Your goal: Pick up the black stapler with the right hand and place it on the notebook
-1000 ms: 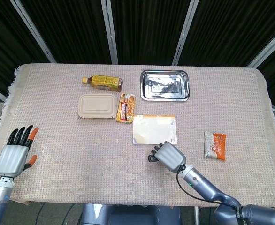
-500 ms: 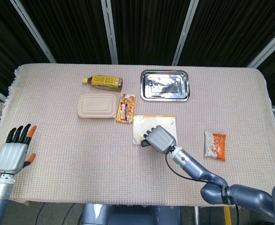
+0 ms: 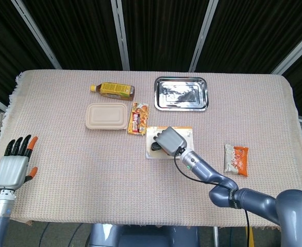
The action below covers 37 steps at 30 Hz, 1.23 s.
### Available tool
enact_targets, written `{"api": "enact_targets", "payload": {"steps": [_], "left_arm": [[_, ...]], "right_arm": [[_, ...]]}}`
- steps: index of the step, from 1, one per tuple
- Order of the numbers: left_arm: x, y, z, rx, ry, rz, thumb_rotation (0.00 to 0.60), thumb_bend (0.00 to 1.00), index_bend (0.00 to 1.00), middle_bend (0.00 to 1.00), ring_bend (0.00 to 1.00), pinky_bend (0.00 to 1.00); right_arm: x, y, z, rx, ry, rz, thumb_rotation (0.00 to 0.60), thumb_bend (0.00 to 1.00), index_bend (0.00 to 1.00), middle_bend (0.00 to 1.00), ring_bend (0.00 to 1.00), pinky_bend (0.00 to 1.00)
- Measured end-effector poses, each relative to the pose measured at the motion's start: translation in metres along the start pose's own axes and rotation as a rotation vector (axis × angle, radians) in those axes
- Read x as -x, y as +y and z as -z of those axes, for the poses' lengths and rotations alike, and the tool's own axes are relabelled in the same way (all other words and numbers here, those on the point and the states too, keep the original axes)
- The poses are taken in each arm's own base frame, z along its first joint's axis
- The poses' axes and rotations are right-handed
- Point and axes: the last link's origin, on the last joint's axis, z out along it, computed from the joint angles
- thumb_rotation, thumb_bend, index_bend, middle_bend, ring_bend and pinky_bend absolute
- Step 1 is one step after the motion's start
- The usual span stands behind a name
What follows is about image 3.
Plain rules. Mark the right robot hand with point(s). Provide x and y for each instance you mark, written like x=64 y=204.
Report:
x=171 y=140

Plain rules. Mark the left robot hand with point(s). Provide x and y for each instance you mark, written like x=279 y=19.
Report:
x=10 y=169

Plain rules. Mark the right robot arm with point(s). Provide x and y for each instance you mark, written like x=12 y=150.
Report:
x=243 y=198

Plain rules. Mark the yellow curry roux box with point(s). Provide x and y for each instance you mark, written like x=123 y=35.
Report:
x=138 y=119

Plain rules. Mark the shiny metal tray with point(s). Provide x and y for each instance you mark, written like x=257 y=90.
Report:
x=181 y=94

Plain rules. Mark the white orange snack packet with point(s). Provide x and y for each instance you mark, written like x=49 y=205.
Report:
x=236 y=159

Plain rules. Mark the beige lidded food container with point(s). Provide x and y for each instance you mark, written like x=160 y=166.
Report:
x=106 y=117

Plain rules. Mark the yellow label tea bottle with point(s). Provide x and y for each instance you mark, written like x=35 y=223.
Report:
x=113 y=89

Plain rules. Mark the beige woven tablecloth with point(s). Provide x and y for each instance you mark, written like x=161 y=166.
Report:
x=89 y=180

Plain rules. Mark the grey robot torso base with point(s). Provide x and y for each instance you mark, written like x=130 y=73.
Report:
x=140 y=235

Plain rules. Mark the black curtain backdrop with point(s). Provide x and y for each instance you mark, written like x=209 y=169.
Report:
x=161 y=31

